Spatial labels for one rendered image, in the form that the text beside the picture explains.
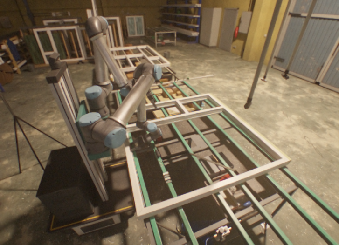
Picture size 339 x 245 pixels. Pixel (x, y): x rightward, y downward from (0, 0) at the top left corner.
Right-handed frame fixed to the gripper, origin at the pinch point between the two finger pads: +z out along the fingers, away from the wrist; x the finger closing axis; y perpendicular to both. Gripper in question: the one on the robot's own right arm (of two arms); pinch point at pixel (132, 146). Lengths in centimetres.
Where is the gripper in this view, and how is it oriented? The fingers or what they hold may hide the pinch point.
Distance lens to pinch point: 176.5
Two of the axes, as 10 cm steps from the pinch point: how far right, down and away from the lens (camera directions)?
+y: -3.2, -7.0, -6.4
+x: 3.3, 5.4, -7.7
